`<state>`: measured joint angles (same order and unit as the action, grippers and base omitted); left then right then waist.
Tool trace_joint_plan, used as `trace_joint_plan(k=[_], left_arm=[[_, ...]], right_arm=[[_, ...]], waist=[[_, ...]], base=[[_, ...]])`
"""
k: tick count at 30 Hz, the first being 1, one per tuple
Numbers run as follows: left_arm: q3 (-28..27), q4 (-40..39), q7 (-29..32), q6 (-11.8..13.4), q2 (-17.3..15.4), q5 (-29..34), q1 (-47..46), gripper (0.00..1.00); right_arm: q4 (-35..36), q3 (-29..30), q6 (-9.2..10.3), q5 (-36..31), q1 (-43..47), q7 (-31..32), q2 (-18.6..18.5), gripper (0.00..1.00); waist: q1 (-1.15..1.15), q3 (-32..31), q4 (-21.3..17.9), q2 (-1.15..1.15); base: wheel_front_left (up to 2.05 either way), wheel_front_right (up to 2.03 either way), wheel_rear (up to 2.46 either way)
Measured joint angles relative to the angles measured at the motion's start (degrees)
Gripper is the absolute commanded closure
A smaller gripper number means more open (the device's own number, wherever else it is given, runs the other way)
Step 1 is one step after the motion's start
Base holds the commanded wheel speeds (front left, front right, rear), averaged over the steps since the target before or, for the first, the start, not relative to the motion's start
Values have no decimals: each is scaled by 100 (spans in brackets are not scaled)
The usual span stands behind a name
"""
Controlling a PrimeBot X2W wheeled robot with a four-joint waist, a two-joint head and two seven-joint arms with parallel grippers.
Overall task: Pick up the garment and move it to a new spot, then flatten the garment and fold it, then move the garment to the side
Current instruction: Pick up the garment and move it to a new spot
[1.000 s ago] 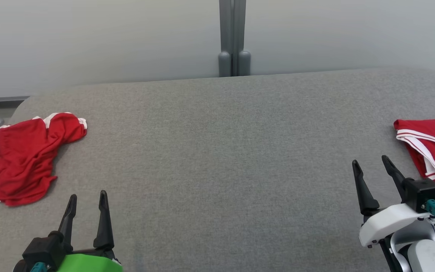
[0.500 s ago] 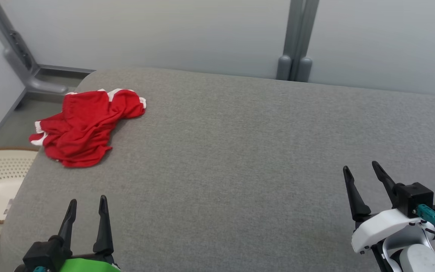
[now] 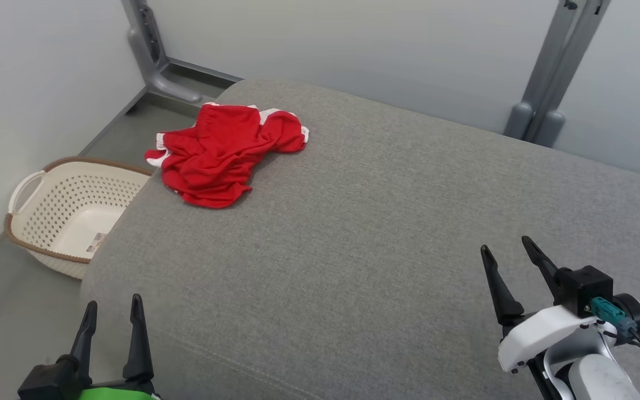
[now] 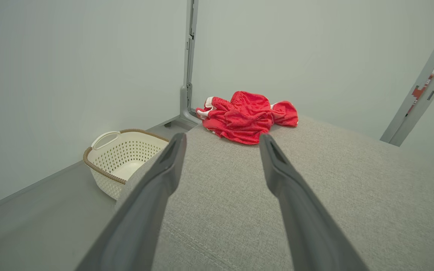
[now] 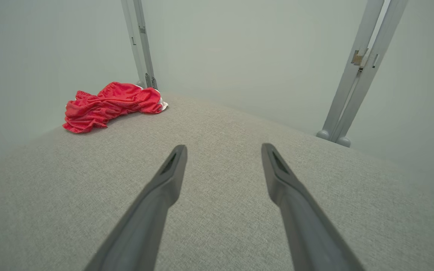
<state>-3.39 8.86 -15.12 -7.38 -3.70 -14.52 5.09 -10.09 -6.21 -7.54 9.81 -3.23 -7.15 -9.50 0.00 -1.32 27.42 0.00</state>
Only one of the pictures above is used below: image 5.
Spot grey partition post with foot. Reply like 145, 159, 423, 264
133, 0, 159, 90
332, 0, 409, 148
316, 0, 387, 142
121, 0, 147, 89

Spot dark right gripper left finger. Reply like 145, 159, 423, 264
83, 145, 188, 271

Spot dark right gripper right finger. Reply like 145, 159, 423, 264
261, 143, 364, 271

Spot red white-trimmed basketball shorts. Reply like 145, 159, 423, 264
63, 82, 169, 134

